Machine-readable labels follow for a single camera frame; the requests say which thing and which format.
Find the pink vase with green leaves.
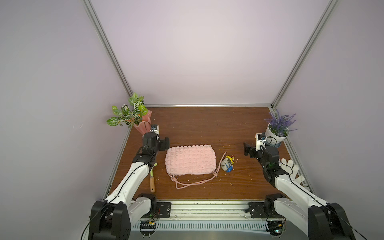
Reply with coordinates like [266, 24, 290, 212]
[107, 93, 152, 135]

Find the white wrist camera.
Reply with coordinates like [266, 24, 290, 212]
[150, 124, 160, 135]
[255, 132, 269, 151]

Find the green scraper with wooden handle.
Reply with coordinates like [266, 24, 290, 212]
[150, 163, 157, 193]

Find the small circuit board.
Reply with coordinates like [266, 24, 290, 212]
[266, 221, 286, 237]
[139, 221, 157, 238]

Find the white glove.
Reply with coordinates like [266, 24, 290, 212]
[279, 158, 306, 184]

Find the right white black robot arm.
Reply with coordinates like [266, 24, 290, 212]
[244, 143, 359, 240]

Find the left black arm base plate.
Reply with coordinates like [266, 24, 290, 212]
[142, 202, 172, 219]

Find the left small circuit board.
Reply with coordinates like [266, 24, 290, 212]
[139, 221, 157, 238]

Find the pink knitted bag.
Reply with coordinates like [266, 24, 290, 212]
[165, 145, 221, 190]

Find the aluminium front rail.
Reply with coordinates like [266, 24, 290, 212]
[88, 199, 334, 222]

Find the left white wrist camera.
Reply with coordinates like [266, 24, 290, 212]
[150, 124, 160, 135]

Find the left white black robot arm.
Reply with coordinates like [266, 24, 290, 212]
[80, 130, 170, 240]

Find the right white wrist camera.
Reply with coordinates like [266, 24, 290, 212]
[255, 132, 269, 151]

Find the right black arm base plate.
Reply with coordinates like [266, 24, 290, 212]
[245, 202, 280, 219]

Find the white pot with lavender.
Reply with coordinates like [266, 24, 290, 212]
[265, 110, 297, 147]

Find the small plush toy decoration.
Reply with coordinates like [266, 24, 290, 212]
[220, 156, 234, 173]

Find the right small circuit board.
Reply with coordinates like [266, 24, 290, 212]
[266, 221, 286, 237]

